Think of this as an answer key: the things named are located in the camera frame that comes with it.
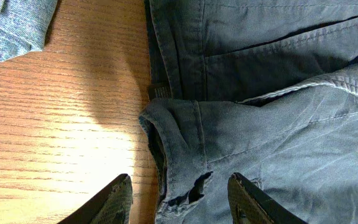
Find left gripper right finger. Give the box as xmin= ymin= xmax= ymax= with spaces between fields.
xmin=227 ymin=172 xmax=306 ymax=224

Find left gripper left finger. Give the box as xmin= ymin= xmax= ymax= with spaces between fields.
xmin=58 ymin=174 xmax=133 ymax=224

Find dark blue shorts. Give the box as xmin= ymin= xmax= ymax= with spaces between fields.
xmin=139 ymin=0 xmax=358 ymax=223

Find light blue denim shorts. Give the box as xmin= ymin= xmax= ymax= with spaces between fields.
xmin=0 ymin=0 xmax=57 ymax=62

